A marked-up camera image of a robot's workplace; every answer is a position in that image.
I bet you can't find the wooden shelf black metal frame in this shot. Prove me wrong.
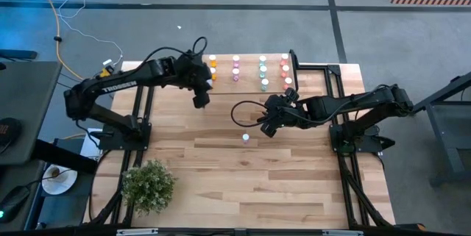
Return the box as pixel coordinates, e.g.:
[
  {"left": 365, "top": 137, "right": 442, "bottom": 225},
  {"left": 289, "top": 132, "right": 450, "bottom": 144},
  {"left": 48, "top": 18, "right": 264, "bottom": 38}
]
[{"left": 198, "top": 49, "right": 301, "bottom": 97}]

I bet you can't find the black round case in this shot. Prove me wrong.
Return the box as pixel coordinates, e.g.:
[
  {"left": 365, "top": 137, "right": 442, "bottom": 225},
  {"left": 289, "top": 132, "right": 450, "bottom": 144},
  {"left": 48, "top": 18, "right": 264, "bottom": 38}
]
[{"left": 0, "top": 117, "right": 22, "bottom": 154}]

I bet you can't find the black metal stand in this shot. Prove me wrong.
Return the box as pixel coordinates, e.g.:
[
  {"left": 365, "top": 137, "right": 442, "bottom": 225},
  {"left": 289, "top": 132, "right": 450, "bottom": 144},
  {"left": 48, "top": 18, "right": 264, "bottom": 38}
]
[{"left": 404, "top": 70, "right": 471, "bottom": 187}]

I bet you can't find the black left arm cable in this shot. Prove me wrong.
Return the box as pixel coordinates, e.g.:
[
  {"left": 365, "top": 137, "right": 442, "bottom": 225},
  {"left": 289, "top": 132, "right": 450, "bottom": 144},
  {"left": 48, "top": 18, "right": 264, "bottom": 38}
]
[{"left": 138, "top": 36, "right": 208, "bottom": 71}]

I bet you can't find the black computer mouse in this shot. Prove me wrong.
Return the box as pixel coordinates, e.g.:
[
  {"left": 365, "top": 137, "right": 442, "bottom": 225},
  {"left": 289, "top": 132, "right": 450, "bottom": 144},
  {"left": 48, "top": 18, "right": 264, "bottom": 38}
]
[{"left": 0, "top": 186, "right": 31, "bottom": 226}]

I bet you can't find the dark grey desk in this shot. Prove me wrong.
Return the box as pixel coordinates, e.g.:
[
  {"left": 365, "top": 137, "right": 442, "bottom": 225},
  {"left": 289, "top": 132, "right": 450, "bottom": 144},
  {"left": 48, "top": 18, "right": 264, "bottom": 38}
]
[{"left": 0, "top": 61, "right": 63, "bottom": 166}]

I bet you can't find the white round dish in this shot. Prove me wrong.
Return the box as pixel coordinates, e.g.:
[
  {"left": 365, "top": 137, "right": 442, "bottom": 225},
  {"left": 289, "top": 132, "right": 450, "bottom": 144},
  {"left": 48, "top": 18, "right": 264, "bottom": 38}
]
[{"left": 40, "top": 164, "right": 79, "bottom": 196}]

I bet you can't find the green potted plant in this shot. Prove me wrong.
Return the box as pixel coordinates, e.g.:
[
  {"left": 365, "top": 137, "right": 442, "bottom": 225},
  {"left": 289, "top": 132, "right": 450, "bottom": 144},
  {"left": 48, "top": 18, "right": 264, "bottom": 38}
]
[{"left": 121, "top": 158, "right": 177, "bottom": 218}]

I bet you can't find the black aluminium table frame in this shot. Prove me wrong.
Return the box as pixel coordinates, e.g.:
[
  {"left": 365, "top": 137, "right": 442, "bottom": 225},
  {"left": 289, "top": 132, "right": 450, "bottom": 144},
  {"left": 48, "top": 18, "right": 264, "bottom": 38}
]
[{"left": 86, "top": 61, "right": 394, "bottom": 236}]

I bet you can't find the white floor cable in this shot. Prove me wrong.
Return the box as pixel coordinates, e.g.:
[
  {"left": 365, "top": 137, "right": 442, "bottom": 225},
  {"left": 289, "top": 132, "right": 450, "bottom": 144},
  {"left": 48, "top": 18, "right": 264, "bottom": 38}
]
[{"left": 57, "top": 0, "right": 124, "bottom": 66}]

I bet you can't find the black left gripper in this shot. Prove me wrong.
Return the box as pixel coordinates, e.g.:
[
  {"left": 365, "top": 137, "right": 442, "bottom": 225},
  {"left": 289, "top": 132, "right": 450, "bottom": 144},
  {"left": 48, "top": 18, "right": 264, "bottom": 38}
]
[{"left": 175, "top": 50, "right": 213, "bottom": 110}]

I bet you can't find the orange floor cable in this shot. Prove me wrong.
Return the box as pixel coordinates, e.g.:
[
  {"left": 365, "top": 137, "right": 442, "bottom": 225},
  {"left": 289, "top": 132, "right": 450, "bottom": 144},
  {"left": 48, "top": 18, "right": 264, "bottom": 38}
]
[{"left": 27, "top": 0, "right": 85, "bottom": 82}]

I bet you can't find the black desk beam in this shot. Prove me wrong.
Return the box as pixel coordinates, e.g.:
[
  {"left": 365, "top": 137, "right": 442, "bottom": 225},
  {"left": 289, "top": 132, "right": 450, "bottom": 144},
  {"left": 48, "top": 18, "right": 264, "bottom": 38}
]
[{"left": 32, "top": 138, "right": 99, "bottom": 175}]

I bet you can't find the black flat device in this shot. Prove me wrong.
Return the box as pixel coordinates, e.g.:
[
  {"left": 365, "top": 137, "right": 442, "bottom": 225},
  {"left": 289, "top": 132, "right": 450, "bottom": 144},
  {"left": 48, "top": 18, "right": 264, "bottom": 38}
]
[{"left": 0, "top": 48, "right": 38, "bottom": 61}]

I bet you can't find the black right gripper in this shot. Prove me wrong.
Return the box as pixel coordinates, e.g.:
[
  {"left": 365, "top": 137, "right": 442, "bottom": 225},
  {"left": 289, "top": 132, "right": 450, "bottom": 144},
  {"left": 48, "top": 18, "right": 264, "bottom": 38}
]
[{"left": 255, "top": 87, "right": 308, "bottom": 137}]

